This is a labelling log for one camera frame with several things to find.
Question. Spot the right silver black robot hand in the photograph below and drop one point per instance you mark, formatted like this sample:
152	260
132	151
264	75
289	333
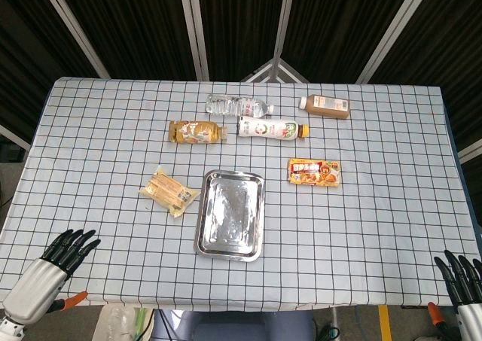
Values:
467	284

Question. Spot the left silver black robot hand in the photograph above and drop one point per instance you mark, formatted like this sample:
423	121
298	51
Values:
41	281

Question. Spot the packaged sliced bread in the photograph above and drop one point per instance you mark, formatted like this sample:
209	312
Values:
169	193

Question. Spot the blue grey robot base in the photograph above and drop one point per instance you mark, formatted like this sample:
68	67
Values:
233	325

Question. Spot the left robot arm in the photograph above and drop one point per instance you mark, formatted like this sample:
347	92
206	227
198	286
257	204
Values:
8	329

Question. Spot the rectangular metal tray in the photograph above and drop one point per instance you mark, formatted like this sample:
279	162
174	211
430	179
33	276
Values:
229	215

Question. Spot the orange black spring clamp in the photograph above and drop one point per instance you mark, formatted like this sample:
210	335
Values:
434	314
69	301

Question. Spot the clear plastic bag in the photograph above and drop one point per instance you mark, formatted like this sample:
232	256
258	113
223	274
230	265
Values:
116	323

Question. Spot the checkered blue tablecloth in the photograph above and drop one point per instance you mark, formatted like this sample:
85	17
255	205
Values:
339	224

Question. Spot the orange curry box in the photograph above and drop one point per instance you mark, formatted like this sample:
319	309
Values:
315	171

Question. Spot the yellow tea bottle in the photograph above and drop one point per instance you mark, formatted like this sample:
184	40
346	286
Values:
196	131

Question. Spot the brown milk tea bottle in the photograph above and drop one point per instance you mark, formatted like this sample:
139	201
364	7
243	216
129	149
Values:
326	107

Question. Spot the white drink bottle orange cap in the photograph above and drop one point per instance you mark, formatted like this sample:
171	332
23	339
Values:
271	128

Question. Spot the clear plastic water bottle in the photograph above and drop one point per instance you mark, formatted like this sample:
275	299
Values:
237	106

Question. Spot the white metal frame stand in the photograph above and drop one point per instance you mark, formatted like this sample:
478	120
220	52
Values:
274	72

